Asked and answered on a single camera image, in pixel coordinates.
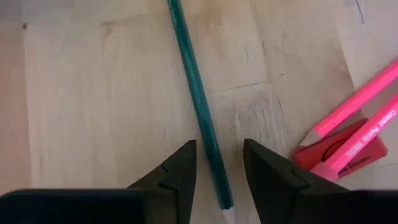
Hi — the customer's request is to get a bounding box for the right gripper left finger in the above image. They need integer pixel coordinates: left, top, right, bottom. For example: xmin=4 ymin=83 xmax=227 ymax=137
xmin=0 ymin=139 xmax=198 ymax=224

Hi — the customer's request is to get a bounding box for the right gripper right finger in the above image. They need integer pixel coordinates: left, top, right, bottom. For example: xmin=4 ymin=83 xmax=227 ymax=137
xmin=243 ymin=138 xmax=398 ymax=224

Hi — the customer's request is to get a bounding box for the dark green pencil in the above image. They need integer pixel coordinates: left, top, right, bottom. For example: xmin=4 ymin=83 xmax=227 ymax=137
xmin=166 ymin=0 xmax=236 ymax=224

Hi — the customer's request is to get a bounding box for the pink pencil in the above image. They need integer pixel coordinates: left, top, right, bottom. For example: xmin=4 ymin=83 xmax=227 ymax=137
xmin=298 ymin=58 xmax=398 ymax=147
xmin=310 ymin=95 xmax=398 ymax=182

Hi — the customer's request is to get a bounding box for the red eraser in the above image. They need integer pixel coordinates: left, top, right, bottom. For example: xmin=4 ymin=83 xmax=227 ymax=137
xmin=293 ymin=118 xmax=389 ymax=180

